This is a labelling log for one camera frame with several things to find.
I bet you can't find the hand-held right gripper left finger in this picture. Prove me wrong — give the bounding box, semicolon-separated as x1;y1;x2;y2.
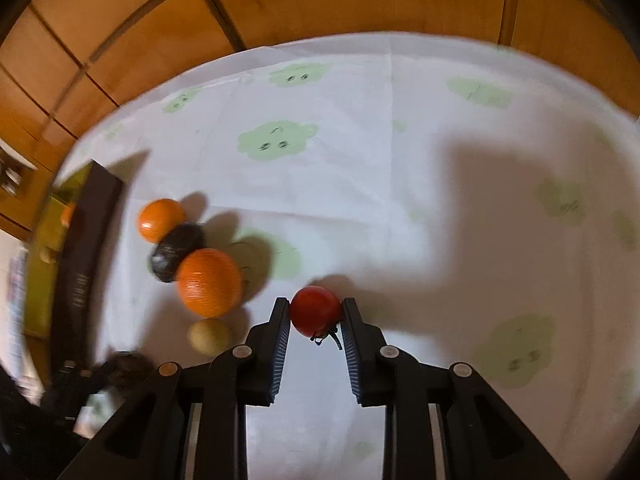
57;296;292;480

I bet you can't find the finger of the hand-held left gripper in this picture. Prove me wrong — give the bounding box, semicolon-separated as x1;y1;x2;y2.
60;358;108;397

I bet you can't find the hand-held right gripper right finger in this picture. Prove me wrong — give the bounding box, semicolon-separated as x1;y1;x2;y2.
340;297;571;480

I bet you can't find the red cherry tomato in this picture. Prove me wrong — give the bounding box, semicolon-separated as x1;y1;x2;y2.
290;285;346;347

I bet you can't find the dark brown gold-lined tin box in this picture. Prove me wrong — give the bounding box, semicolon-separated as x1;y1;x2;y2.
22;159;124;376

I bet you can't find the small dark purple fruit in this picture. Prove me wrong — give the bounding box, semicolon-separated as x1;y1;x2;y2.
147;223;206;283

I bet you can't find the white cloud print tablecloth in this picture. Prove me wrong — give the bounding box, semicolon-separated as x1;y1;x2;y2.
10;32;640;480

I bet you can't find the recessed wooden shelf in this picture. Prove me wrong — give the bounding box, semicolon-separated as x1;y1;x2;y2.
0;142;38;196

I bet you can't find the wooden panelled wardrobe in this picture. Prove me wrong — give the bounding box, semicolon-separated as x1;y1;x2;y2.
0;0;640;241

